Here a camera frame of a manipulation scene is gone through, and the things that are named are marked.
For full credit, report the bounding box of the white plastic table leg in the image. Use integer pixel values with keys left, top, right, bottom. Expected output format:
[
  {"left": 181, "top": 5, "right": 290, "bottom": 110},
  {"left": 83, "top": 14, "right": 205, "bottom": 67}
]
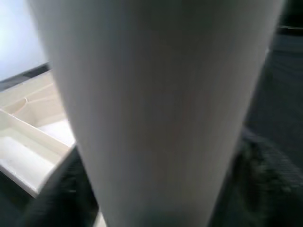
[{"left": 27, "top": 0, "right": 286, "bottom": 227}]

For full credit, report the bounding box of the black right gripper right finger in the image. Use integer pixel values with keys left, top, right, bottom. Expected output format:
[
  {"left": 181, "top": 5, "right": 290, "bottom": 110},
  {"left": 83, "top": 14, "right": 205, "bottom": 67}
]
[{"left": 210, "top": 132, "right": 303, "bottom": 227}]

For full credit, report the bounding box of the white plastic table top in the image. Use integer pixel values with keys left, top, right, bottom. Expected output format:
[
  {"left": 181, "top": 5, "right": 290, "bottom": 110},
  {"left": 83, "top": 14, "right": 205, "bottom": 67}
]
[{"left": 0, "top": 70, "right": 77, "bottom": 199}]

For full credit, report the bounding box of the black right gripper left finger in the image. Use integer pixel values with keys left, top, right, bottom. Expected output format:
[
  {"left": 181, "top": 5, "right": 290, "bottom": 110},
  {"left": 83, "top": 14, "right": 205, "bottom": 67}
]
[{"left": 14, "top": 145, "right": 100, "bottom": 227}]

